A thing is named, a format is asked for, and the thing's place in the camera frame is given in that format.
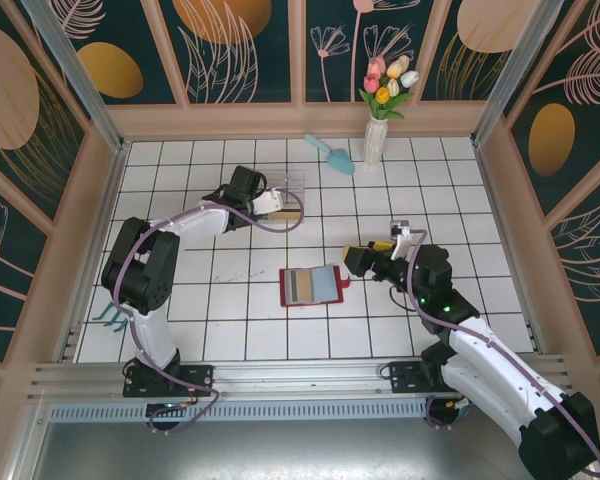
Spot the aluminium frame post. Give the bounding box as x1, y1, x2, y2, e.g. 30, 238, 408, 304
471, 0, 577, 147
19, 0, 127, 152

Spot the red leather card holder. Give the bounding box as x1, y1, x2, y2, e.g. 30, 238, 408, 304
278, 264, 354, 309

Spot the aluminium front rail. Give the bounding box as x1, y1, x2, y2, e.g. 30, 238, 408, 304
27, 352, 575, 402

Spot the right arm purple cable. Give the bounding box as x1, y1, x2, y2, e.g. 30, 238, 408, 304
406, 228, 600, 477

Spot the grey striped card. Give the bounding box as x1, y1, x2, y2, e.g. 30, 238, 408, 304
288, 269, 304, 306

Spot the light blue card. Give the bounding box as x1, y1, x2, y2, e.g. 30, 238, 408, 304
311, 267, 336, 303

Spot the artificial tulip bouquet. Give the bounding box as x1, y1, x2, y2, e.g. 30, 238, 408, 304
357, 54, 421, 122

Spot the light blue plastic trowel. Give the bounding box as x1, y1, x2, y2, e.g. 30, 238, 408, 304
303, 133, 358, 176

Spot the slotted grey cable duct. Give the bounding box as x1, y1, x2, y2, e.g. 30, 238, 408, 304
46, 397, 430, 424

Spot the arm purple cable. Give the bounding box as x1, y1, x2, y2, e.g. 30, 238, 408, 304
113, 187, 307, 435
406, 228, 600, 477

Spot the clear acrylic box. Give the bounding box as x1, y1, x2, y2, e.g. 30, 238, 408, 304
252, 170, 308, 233

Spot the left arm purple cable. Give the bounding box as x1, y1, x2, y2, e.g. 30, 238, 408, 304
113, 187, 307, 435

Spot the white ribbed vase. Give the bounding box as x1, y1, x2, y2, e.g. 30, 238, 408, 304
361, 113, 389, 167

